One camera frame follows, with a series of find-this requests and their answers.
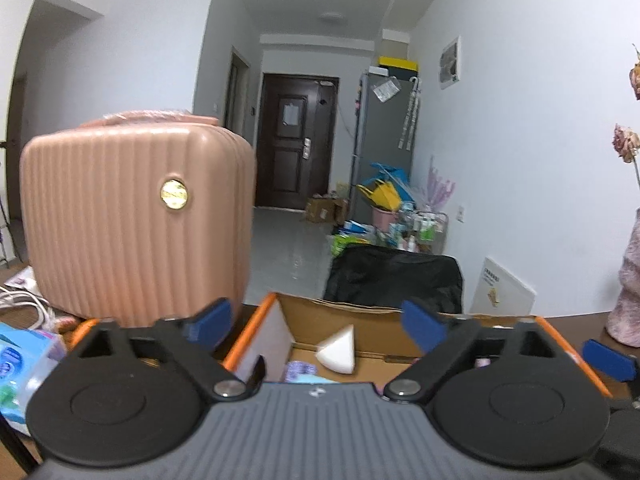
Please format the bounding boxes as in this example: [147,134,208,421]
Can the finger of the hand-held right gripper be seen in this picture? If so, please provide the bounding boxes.
[581,338,640,384]

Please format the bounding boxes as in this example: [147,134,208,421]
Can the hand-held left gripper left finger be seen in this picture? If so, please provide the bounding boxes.
[74,297,248,402]

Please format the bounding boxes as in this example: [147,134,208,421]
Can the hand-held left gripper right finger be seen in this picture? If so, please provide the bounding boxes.
[382,298,568,403]

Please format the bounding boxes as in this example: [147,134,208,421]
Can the orange-edged cardboard box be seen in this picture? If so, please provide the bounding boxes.
[222,292,614,399]

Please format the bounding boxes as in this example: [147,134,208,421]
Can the white triangular sponge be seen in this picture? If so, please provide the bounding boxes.
[315,324,357,374]

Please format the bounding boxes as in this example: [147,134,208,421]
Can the lavender drawstring pouch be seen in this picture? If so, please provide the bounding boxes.
[282,360,342,384]

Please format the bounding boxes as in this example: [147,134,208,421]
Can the pink textured vase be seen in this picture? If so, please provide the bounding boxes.
[605,207,640,349]

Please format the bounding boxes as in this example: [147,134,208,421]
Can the white leaning board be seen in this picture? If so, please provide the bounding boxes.
[470,256,539,317]

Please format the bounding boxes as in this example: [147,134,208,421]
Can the metal cart with bottles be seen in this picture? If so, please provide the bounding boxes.
[397,210,449,256]

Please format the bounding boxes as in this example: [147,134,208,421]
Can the pink bucket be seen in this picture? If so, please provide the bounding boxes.
[371,207,401,234]

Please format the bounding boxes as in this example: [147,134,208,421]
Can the green and blue packets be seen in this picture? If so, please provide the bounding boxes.
[330,220,376,260]

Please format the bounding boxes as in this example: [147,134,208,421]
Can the orange fruit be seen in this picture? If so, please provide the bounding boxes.
[70,319,99,349]

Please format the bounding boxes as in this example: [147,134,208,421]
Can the pink ribbed suitcase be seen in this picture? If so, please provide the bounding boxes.
[20,109,257,329]

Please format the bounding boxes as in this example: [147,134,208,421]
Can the yellow bag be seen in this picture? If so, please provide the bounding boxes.
[356,181,401,211]

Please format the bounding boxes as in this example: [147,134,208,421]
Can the brown cardboard floor box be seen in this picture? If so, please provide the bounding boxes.
[304,195,349,225]

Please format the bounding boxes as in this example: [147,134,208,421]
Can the printed paper card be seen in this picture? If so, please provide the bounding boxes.
[2,266,39,291]

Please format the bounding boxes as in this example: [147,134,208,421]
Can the blue tissue pack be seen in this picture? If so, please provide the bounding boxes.
[0,322,69,422]

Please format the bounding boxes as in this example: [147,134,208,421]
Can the dark brown entrance door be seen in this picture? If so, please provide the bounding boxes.
[255,72,340,210]

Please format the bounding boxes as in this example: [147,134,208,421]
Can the grey refrigerator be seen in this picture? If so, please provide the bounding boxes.
[348,71,421,221]

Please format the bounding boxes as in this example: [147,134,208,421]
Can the white folded umbrella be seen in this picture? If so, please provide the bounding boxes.
[397,77,422,150]

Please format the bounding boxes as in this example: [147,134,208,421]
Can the dried pink flower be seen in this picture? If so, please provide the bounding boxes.
[613,122,640,211]
[628,42,640,101]

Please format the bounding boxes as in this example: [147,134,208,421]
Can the grey interior door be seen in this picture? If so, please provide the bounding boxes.
[222,46,251,137]

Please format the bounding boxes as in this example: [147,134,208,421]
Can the clear plastic bag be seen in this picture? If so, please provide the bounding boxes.
[374,77,402,102]

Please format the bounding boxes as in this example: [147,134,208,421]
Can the yellow and black box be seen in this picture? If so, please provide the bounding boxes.
[378,56,420,72]

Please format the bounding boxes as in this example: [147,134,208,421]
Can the white cables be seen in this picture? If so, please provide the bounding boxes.
[0,285,57,329]

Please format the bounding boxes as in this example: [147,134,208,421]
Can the white wall panel box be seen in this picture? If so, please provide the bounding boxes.
[439,36,462,90]

